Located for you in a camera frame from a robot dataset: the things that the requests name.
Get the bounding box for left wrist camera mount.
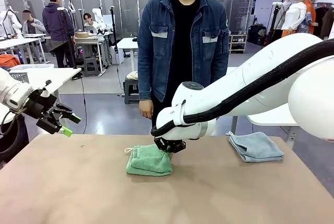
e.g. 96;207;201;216
38;79;58;99

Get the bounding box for orange cloth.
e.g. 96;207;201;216
0;54;21;68

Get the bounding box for white standing desk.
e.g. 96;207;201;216
116;38;139;97

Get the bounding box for clear plastic bin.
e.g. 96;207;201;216
9;64;55;71

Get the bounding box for person's right hand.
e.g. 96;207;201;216
138;100;154;120

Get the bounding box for green towel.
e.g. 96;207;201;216
124;144;173;177

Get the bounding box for seated person in white top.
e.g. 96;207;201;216
82;12;102;34

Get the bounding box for wooden shelf with bottles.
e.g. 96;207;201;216
229;33;248;54

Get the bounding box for light blue towel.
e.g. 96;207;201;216
228;131;285;163

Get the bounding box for person's right forearm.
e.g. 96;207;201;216
138;59;154;101

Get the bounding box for black camera pole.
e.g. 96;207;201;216
109;6;118;52

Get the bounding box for person in denim jacket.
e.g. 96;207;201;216
137;0;230;131

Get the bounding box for arm black cable sleeve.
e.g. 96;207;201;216
0;109;30;161
150;38;334;137

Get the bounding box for white workbench desk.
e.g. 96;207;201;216
44;34;112;75
0;33;47;64

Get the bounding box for grey plastic step stool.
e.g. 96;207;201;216
124;77;140;104
82;56;101;78

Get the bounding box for seated person in grey jacket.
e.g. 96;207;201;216
21;9;46;36

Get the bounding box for black bags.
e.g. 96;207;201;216
247;24;267;46

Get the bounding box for black tripod with white head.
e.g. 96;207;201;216
56;6;78;69

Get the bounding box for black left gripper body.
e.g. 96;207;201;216
24;88;58;121

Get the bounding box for mannequin with beige hat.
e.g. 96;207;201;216
300;0;318;34

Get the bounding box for grey perforated plastic basket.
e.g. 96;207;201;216
9;72;30;84

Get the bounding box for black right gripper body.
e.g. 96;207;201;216
168;141;187;154

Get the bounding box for white side table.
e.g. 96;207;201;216
225;66;300;143
0;67;82;124

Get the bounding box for mannequin in white sweater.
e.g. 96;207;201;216
281;0;308;38

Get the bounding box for white computer case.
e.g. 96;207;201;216
109;46;121;65

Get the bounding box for clothes rack with dark clothes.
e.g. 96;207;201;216
313;2;334;41

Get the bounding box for left arm black cable sleeve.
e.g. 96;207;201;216
0;109;30;161

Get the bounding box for person with cap, purple hoodie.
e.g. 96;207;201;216
42;0;76;68

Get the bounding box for right arm black cable sleeve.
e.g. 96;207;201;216
150;38;334;137

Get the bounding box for person's left forearm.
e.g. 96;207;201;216
210;59;229;84

